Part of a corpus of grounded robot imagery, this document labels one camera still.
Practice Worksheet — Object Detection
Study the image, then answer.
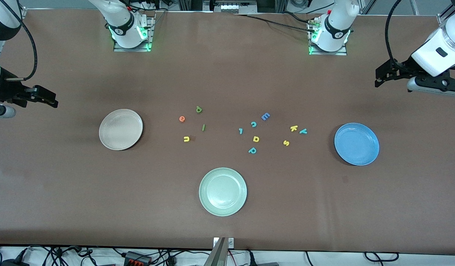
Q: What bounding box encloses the black looped cable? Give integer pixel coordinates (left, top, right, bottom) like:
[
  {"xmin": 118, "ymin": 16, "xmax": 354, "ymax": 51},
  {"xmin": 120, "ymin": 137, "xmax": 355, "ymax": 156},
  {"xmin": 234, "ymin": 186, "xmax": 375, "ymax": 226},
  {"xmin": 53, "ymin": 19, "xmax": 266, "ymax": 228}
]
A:
[{"xmin": 363, "ymin": 252, "xmax": 400, "ymax": 263}]

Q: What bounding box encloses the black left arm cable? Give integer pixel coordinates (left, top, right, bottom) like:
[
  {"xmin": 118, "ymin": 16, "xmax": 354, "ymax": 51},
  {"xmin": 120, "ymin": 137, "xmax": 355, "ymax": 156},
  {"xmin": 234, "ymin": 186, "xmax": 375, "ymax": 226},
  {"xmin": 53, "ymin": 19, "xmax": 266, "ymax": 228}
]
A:
[{"xmin": 385, "ymin": 0, "xmax": 403, "ymax": 63}]

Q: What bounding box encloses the metal box with white connectors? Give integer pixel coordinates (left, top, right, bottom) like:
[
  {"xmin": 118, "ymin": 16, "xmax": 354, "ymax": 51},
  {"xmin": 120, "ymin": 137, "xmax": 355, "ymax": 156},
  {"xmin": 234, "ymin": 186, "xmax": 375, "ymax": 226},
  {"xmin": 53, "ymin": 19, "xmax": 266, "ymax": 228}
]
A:
[{"xmin": 203, "ymin": 0, "xmax": 258, "ymax": 14}]

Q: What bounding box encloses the black orange power strip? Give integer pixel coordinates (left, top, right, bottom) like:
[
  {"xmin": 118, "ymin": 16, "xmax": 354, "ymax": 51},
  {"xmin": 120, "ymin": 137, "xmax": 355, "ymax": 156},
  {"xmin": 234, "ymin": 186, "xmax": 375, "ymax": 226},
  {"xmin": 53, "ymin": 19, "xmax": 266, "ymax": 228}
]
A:
[{"xmin": 123, "ymin": 251, "xmax": 153, "ymax": 265}]

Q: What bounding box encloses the pale green round plate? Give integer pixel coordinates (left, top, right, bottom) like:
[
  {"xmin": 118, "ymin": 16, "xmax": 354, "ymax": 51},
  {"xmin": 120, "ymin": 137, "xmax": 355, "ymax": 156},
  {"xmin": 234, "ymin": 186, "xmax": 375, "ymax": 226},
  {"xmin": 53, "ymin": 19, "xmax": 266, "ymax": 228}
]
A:
[{"xmin": 199, "ymin": 167, "xmax": 248, "ymax": 217}]

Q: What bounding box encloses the grey metal profile bar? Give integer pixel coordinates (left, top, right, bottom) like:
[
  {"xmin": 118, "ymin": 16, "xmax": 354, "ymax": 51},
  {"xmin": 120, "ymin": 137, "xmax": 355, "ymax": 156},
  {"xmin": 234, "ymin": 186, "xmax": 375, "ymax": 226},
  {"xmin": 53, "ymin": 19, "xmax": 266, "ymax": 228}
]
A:
[{"xmin": 203, "ymin": 238, "xmax": 228, "ymax": 266}]

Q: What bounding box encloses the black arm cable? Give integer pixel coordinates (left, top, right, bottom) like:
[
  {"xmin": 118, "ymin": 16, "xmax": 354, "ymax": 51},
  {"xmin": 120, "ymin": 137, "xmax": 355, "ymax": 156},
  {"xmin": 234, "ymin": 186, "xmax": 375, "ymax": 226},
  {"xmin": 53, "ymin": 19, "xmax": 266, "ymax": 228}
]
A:
[
  {"xmin": 5, "ymin": 0, "xmax": 38, "ymax": 81},
  {"xmin": 385, "ymin": 0, "xmax": 403, "ymax": 63}
]

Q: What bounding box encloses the blue round plate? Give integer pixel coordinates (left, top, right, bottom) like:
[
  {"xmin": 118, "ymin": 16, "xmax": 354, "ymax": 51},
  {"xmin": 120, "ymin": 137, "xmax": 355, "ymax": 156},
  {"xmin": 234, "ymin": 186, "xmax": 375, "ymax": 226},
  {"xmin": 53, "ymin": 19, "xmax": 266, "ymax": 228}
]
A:
[{"xmin": 334, "ymin": 123, "xmax": 380, "ymax": 166}]

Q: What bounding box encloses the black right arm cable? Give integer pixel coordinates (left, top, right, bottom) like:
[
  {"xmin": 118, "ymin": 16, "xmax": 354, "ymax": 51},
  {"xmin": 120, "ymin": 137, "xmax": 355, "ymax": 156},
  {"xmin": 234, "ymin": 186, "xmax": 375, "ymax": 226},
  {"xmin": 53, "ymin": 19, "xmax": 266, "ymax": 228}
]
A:
[{"xmin": 5, "ymin": 0, "xmax": 38, "ymax": 81}]

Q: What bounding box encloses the black cable tangle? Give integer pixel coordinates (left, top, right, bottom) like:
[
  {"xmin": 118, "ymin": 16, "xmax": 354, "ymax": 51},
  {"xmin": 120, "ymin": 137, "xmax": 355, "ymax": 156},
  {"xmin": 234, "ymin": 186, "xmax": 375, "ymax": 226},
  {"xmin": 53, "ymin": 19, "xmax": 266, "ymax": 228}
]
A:
[{"xmin": 0, "ymin": 245, "xmax": 213, "ymax": 266}]

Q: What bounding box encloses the light brown round plate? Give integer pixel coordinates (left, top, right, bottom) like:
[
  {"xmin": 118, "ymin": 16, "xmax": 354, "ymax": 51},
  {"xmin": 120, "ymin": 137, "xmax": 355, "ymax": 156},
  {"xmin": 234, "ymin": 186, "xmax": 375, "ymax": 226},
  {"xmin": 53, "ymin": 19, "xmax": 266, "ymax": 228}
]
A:
[{"xmin": 99, "ymin": 109, "xmax": 143, "ymax": 151}]

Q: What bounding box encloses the black table cable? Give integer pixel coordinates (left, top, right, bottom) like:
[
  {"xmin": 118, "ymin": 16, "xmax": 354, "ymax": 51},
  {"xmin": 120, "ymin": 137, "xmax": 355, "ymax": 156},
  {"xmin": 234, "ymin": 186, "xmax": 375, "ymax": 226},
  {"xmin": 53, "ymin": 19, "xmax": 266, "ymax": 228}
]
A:
[
  {"xmin": 236, "ymin": 14, "xmax": 316, "ymax": 33},
  {"xmin": 281, "ymin": 11, "xmax": 316, "ymax": 23}
]

